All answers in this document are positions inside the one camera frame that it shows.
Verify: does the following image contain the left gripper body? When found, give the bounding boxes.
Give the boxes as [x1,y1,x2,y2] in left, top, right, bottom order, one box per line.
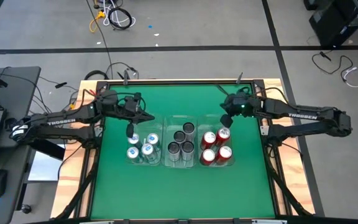
[103,90,144,121]

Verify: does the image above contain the white Celsius can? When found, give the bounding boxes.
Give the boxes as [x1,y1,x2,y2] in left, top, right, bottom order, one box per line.
[182,121,196,142]
[181,141,195,162]
[173,130,186,144]
[167,141,181,162]

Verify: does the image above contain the green table mat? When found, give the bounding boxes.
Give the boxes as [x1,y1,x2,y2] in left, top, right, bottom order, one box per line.
[90,83,276,219]

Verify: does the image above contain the white cable coil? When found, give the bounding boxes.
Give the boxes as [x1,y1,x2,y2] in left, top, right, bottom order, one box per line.
[102,0,131,27]

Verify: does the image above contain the clear plastic bin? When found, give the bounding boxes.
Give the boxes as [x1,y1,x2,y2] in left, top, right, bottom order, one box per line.
[124,119,163,166]
[196,114,236,167]
[162,114,198,169]

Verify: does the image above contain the red cola can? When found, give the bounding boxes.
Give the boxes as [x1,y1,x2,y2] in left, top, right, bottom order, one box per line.
[199,148,216,166]
[200,130,217,150]
[214,126,231,147]
[215,145,233,165]

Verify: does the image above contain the black desk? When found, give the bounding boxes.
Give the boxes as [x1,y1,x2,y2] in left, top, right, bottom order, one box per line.
[0,65,42,224]

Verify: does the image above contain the black coiled cable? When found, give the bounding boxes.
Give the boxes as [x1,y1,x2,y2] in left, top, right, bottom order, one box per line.
[83,70,110,81]
[107,6,133,31]

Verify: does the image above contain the black cable with plug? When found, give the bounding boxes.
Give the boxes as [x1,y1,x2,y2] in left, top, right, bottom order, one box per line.
[311,50,354,82]

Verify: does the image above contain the long black cable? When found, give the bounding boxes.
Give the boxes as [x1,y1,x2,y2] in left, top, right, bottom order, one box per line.
[85,0,114,80]

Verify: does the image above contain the yellow cable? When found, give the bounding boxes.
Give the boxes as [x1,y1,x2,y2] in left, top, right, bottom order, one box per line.
[88,11,106,34]

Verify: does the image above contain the black table frame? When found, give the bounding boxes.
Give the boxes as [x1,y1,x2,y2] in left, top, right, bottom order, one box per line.
[76,79,291,224]

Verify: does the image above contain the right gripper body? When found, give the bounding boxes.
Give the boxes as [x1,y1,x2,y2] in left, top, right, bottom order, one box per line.
[220,92,262,119]

